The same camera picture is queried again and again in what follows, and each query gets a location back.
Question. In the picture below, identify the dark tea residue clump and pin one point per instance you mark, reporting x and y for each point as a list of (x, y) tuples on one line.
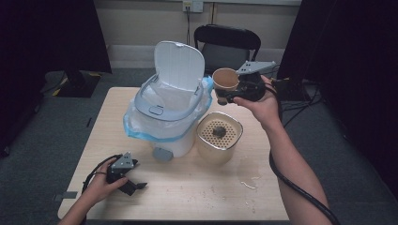
[(219, 131)]

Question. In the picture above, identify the water spill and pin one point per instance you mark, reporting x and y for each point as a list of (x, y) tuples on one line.
[(250, 179)]

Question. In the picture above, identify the person's left hand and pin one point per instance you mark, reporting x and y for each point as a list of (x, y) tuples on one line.
[(101, 187)]

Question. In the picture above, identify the white pedal trash bin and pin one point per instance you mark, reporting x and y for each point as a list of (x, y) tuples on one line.
[(180, 70)]

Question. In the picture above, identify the white wall socket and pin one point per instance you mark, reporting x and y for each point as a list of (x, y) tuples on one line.
[(193, 5)]

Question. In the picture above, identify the clear blue-edged bin bag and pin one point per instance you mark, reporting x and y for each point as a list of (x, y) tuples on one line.
[(147, 128)]

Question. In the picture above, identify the beige strainer bucket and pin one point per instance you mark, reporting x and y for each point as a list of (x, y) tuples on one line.
[(216, 150)]

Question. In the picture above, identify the black chair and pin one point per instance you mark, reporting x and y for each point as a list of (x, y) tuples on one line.
[(226, 40)]

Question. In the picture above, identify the person's right hand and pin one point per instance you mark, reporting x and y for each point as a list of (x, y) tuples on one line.
[(263, 106)]

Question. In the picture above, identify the black stand base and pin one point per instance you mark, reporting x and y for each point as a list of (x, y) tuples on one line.
[(78, 84)]

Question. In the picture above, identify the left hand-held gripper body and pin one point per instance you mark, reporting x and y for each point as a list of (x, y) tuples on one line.
[(120, 167)]

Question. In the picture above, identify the brown paper cup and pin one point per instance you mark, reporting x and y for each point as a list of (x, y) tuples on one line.
[(225, 78)]

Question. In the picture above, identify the black curtain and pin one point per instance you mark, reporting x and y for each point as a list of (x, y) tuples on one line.
[(350, 62), (37, 47)]

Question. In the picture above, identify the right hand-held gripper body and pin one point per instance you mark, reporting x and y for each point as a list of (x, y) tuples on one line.
[(252, 86)]

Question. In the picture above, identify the grey floor tape strip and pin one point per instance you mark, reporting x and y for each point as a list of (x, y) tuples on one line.
[(65, 196)]

